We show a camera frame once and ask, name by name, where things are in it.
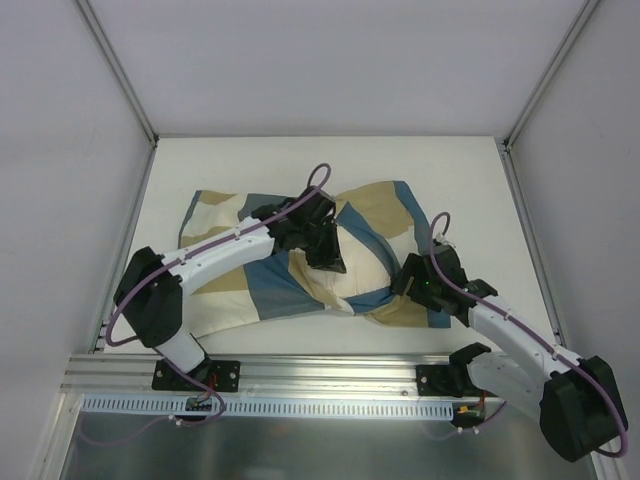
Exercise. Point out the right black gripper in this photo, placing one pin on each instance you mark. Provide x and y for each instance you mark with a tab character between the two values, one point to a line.
410	276

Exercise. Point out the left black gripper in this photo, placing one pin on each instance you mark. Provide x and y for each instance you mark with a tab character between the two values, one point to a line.
324	240

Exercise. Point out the white pillow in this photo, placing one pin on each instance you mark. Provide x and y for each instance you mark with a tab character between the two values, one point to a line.
365	273

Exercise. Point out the blue tan white checked pillowcase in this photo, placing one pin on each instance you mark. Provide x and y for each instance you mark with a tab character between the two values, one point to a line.
384	216

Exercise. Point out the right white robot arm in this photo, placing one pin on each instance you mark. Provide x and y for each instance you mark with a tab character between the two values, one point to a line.
574	400

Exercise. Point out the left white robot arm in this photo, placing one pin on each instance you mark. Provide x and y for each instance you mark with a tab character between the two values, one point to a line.
154	287

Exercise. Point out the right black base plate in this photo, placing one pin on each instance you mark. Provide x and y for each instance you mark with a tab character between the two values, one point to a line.
443	380

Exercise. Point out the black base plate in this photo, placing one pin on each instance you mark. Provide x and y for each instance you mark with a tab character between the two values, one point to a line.
443	380
220	375

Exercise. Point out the aluminium mounting rail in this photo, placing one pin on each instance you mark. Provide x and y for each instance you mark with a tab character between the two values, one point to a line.
335	377

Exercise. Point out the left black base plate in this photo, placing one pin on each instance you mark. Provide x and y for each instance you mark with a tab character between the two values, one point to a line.
220	375

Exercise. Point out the right aluminium frame post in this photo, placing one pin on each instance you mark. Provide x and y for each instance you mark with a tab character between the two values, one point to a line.
562	52

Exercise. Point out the aluminium frame post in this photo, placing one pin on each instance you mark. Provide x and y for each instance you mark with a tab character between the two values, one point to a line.
562	52
107	51

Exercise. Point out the left aluminium frame post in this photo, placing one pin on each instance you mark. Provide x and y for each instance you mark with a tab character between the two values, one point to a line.
107	51

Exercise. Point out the slotted white cable duct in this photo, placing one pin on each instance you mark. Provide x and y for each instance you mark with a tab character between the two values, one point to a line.
271	407

